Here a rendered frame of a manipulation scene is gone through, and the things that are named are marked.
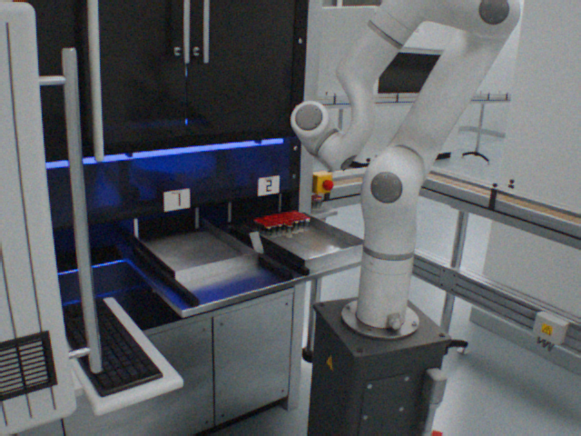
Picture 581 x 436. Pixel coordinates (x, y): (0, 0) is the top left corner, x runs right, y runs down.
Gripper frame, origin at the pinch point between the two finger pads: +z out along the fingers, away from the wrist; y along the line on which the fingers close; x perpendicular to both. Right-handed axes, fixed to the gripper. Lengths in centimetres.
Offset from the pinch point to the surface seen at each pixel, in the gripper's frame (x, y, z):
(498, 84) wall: 420, -127, 810
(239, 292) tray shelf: -41.6, 8.4, -7.3
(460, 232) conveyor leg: 27, 34, 102
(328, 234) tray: -15.0, 5.3, 35.8
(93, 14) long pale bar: -15, -57, -40
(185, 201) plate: -37.5, -28.6, 9.4
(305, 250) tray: -23.4, 6.6, 21.8
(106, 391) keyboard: -69, 11, -40
